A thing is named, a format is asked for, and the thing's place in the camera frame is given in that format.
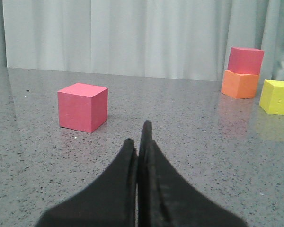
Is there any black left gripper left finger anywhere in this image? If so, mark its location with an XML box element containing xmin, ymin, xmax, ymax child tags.
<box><xmin>36</xmin><ymin>139</ymin><xmax>138</xmax><ymax>227</ymax></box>

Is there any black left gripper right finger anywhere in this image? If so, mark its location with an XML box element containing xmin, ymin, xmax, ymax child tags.
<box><xmin>138</xmin><ymin>121</ymin><xmax>247</xmax><ymax>227</ymax></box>

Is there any pink-red foam cube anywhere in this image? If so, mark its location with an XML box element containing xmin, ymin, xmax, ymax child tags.
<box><xmin>57</xmin><ymin>83</ymin><xmax>108</xmax><ymax>133</ymax></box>

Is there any orange foam cube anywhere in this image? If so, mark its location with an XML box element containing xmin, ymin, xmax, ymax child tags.
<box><xmin>221</xmin><ymin>70</ymin><xmax>260</xmax><ymax>99</ymax></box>

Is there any yellow foam cube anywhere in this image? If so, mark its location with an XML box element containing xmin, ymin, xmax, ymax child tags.
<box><xmin>259</xmin><ymin>80</ymin><xmax>284</xmax><ymax>115</ymax></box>

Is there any red stacked foam cube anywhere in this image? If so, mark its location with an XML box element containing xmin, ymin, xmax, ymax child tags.
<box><xmin>227</xmin><ymin>47</ymin><xmax>265</xmax><ymax>75</ymax></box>

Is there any white curtain backdrop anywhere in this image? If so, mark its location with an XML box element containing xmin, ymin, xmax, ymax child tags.
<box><xmin>0</xmin><ymin>0</ymin><xmax>284</xmax><ymax>81</ymax></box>

